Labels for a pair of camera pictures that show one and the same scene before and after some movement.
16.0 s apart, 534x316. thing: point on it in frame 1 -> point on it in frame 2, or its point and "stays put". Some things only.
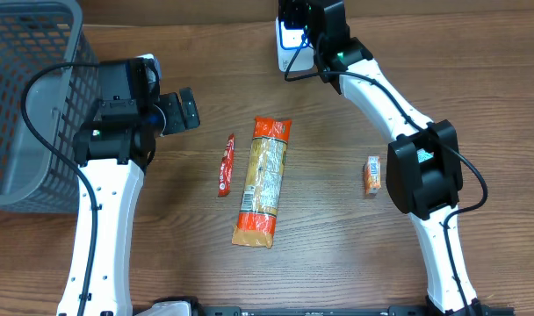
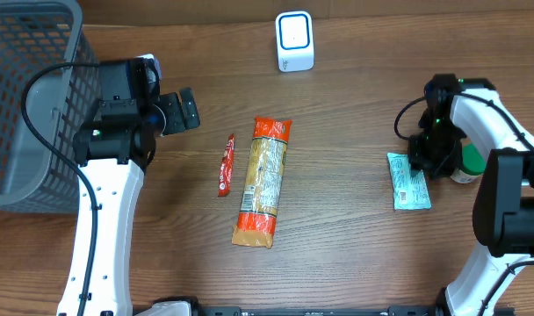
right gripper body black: [286, 10] -> [431, 154]
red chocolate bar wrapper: [224, 183] stays put
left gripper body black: [174, 113] stays put
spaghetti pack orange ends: [257, 216] stays put
